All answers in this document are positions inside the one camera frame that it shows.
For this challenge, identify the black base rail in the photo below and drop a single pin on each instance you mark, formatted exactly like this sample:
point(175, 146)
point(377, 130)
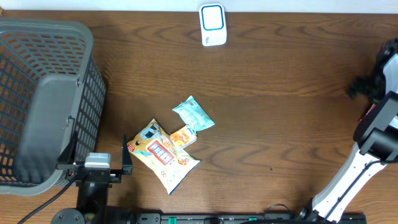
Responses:
point(278, 217)

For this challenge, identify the grey plastic shopping basket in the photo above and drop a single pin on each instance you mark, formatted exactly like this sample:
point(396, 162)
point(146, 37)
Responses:
point(51, 92)

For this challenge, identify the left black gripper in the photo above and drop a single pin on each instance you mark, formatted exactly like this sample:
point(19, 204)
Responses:
point(115, 170)

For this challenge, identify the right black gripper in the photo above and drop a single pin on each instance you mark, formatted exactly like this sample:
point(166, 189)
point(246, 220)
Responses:
point(357, 86)

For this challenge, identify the red orange snack bar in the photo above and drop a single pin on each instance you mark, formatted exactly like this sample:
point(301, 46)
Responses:
point(368, 111)

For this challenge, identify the small orange snack packet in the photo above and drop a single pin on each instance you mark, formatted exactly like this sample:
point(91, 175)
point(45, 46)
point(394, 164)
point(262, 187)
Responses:
point(183, 137)

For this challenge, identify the large yellow snack bag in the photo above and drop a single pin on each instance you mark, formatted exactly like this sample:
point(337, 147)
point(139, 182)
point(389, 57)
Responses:
point(154, 147)

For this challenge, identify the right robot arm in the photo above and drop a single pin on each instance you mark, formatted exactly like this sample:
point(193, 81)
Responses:
point(375, 140)

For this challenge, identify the white barcode scanner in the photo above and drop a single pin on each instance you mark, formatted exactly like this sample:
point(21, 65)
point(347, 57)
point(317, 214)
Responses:
point(213, 25)

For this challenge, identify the light teal snack packet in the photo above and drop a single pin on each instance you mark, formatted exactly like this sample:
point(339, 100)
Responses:
point(194, 115)

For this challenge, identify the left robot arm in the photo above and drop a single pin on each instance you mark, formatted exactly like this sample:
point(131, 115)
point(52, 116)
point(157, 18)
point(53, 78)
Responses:
point(92, 206)

